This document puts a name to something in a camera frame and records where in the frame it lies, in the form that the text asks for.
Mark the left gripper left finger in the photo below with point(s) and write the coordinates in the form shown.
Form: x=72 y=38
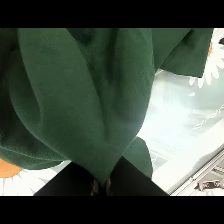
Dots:
x=68 y=184

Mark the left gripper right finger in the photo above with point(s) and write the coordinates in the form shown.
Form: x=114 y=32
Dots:
x=133 y=183

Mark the dark green garment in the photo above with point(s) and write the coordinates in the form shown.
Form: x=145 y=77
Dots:
x=83 y=100

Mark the silver frame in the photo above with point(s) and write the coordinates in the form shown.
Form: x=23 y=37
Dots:
x=203 y=181

